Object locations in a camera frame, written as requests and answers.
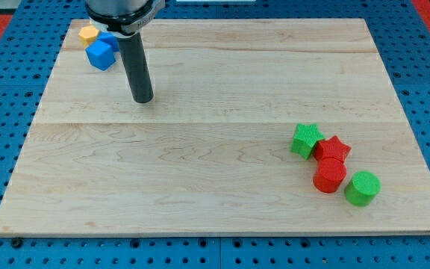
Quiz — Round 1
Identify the red cylinder block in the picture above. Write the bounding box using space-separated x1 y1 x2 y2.
313 158 347 194

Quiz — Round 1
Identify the grey robot arm flange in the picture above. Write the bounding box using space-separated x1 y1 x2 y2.
85 0 166 38

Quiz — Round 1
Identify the blue triangle block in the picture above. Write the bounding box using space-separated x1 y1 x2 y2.
97 32 119 52

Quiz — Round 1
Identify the green star block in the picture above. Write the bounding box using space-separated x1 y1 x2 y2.
290 123 325 159

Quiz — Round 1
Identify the light wooden board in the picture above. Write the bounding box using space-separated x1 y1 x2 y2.
0 19 430 238

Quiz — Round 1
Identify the yellow pentagon block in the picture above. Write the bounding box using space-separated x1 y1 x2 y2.
78 25 100 48

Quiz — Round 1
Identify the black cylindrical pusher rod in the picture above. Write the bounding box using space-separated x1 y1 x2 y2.
117 33 154 103

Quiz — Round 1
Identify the green cylinder block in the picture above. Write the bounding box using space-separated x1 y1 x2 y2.
344 170 381 207

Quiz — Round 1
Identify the red star block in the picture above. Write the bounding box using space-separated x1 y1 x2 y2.
313 135 352 163

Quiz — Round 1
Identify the blue cube block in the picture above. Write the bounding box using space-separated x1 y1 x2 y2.
85 40 116 71

